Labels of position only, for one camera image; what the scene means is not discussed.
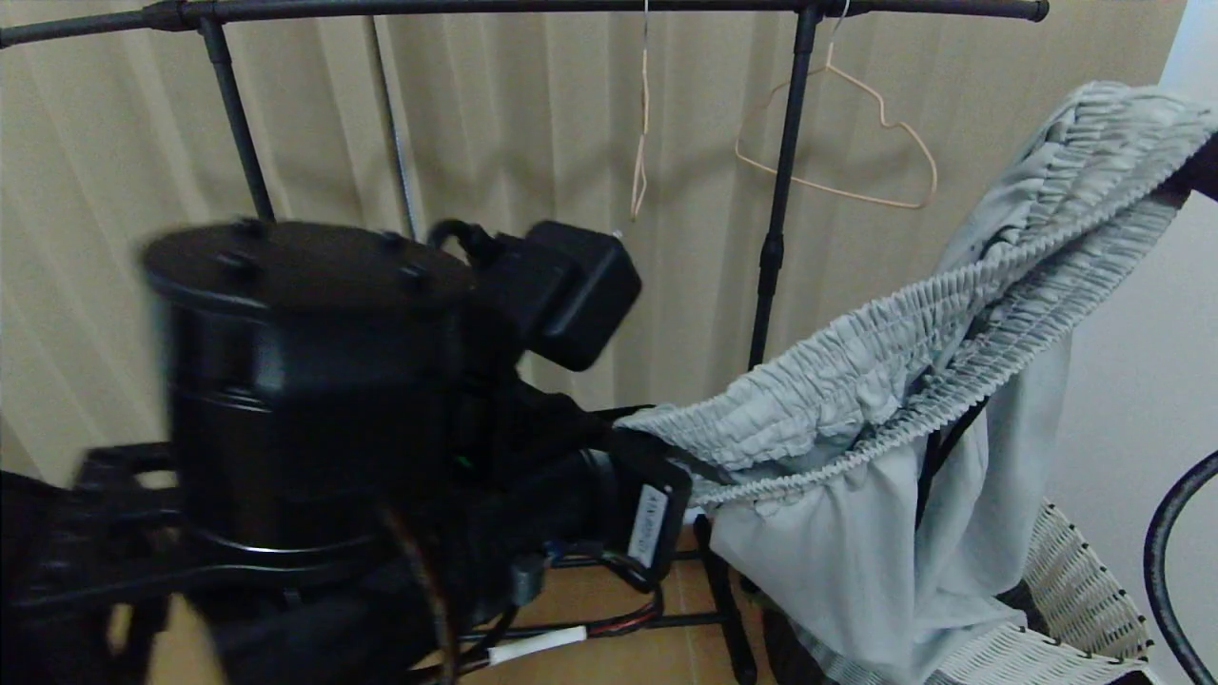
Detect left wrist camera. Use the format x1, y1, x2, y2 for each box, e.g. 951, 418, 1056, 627
428, 219, 644, 374

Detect grey curtain pull rod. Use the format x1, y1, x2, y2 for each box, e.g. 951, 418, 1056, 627
369, 14, 421, 241

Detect pink clothes hanger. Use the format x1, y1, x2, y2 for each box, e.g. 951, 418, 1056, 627
734, 0, 940, 211
629, 0, 654, 223

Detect pale grey shorts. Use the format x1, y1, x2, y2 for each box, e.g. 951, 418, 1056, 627
614, 81, 1218, 685

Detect black clothes rack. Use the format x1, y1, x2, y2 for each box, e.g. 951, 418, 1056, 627
0, 0, 1050, 685

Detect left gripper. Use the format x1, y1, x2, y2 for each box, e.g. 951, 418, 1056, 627
447, 379, 696, 610

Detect white laundry basket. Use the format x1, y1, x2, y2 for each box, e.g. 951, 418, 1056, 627
761, 499, 1160, 685

